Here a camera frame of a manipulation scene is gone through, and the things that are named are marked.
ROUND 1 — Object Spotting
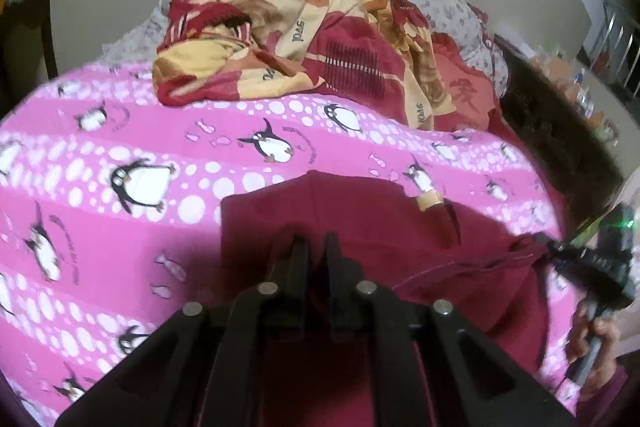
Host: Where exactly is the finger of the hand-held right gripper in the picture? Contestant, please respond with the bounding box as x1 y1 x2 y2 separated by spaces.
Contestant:
530 232 563 265

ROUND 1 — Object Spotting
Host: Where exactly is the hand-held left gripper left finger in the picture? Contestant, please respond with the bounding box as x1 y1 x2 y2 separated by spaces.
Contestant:
55 234 311 427

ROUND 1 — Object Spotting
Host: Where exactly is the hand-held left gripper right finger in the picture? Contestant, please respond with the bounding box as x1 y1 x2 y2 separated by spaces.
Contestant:
325 232 576 427

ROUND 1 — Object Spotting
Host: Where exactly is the maroon sweatshirt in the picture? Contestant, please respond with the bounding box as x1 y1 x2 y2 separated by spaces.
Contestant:
220 172 571 427

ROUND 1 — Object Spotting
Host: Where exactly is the person's right forearm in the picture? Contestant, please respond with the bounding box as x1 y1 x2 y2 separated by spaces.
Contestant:
575 364 632 414

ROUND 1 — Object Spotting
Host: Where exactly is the person's right hand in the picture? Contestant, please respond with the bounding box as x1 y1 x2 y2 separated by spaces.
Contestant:
567 299 627 399

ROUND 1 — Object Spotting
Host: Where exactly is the pink penguin print bed sheet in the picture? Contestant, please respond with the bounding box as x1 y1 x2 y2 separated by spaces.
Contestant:
0 59 581 427

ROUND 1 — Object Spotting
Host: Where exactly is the blue plastic bottle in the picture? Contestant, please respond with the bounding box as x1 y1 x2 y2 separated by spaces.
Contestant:
574 69 597 118

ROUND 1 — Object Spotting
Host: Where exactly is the red blanket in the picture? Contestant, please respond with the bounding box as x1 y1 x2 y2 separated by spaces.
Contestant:
430 32 507 132

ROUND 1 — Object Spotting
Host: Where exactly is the red and yellow patterned quilt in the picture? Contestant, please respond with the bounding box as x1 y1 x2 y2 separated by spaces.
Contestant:
152 0 458 130

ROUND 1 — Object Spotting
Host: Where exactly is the dark wooden furniture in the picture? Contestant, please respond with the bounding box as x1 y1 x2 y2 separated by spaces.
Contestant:
0 0 58 108

